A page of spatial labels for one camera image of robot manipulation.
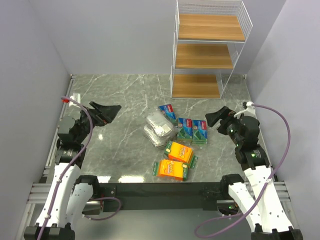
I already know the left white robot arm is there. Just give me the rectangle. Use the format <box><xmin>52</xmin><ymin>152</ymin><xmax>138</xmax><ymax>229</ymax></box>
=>
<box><xmin>23</xmin><ymin>101</ymin><xmax>122</xmax><ymax>240</ymax></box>

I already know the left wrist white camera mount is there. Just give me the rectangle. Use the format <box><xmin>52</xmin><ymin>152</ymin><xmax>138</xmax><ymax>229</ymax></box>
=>
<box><xmin>61</xmin><ymin>92</ymin><xmax>81</xmax><ymax>108</ymax></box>

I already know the orange sponge pack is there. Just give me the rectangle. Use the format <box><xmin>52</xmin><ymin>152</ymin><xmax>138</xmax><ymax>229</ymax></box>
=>
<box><xmin>163</xmin><ymin>140</ymin><xmax>198</xmax><ymax>169</ymax></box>
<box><xmin>152</xmin><ymin>159</ymin><xmax>189</xmax><ymax>181</ymax></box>

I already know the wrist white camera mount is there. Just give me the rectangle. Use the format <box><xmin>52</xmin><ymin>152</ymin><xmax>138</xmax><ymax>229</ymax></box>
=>
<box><xmin>234</xmin><ymin>101</ymin><xmax>256</xmax><ymax>119</ymax></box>
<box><xmin>61</xmin><ymin>92</ymin><xmax>81</xmax><ymax>108</ymax></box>

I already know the blue green sponge pack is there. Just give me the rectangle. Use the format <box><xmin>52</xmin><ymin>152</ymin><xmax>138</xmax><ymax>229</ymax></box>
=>
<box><xmin>177</xmin><ymin>117</ymin><xmax>193</xmax><ymax>143</ymax></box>
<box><xmin>158</xmin><ymin>104</ymin><xmax>178</xmax><ymax>126</ymax></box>
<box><xmin>192</xmin><ymin>120</ymin><xmax>208</xmax><ymax>145</ymax></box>

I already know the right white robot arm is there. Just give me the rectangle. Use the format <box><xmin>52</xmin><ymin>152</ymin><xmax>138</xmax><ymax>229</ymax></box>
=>
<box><xmin>205</xmin><ymin>102</ymin><xmax>303</xmax><ymax>240</ymax></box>

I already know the blue green sponge pack back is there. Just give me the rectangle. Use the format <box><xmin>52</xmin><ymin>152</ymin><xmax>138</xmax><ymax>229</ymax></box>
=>
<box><xmin>158</xmin><ymin>104</ymin><xmax>178</xmax><ymax>126</ymax></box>

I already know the aluminium frame rail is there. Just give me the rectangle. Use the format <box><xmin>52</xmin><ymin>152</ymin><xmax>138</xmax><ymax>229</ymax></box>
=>
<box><xmin>14</xmin><ymin>73</ymin><xmax>77</xmax><ymax>240</ymax></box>

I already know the white wire wooden shelf rack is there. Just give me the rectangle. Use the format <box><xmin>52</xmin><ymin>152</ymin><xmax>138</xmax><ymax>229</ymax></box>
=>
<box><xmin>170</xmin><ymin>0</ymin><xmax>253</xmax><ymax>99</ymax></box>

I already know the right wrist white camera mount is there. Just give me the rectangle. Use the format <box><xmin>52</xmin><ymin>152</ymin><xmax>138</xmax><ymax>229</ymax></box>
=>
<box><xmin>234</xmin><ymin>101</ymin><xmax>256</xmax><ymax>119</ymax></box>

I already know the black base bar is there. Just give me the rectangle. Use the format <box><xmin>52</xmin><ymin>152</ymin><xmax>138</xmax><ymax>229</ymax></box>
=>
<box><xmin>98</xmin><ymin>182</ymin><xmax>227</xmax><ymax>211</ymax></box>

